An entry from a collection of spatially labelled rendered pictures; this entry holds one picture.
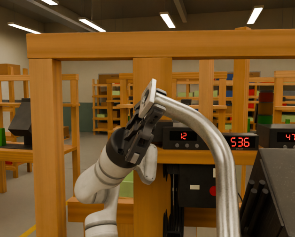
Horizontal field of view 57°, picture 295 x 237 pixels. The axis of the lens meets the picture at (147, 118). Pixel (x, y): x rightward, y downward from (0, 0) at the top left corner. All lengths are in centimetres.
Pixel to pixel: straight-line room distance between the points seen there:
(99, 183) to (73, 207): 64
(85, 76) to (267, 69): 709
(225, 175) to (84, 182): 34
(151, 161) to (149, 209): 53
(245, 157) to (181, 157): 20
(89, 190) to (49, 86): 55
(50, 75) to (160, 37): 42
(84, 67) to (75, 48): 1087
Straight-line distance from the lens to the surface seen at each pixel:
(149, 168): 55
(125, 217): 120
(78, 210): 124
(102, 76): 1154
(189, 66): 1073
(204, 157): 89
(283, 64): 1096
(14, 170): 613
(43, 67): 108
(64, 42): 106
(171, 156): 88
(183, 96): 763
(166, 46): 99
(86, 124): 1194
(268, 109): 106
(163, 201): 106
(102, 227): 62
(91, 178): 61
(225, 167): 42
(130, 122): 50
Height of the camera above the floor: 173
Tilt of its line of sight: 6 degrees down
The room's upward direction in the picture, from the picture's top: straight up
